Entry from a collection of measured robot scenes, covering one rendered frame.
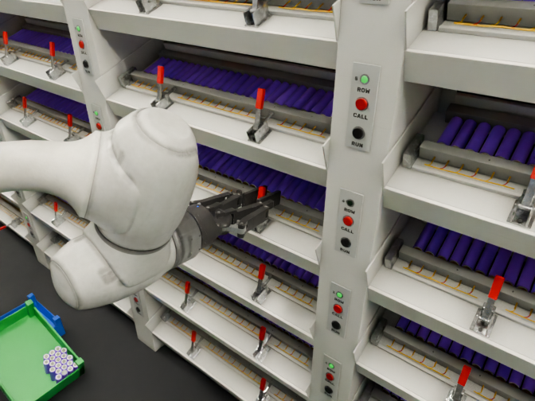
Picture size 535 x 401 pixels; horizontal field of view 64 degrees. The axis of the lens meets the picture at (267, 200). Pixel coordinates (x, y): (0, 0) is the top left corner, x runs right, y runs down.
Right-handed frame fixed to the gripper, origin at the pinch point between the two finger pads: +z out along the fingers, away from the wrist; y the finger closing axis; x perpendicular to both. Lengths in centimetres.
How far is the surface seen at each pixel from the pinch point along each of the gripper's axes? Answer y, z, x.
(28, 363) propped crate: -69, -22, -74
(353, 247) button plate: 22.0, -3.3, -0.4
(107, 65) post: -44.6, -3.9, 19.6
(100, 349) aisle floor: -60, -3, -76
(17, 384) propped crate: -65, -27, -76
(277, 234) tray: 4.6, 0.0, -6.2
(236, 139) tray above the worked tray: -3.6, -4.7, 12.1
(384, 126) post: 24.4, -6.4, 21.1
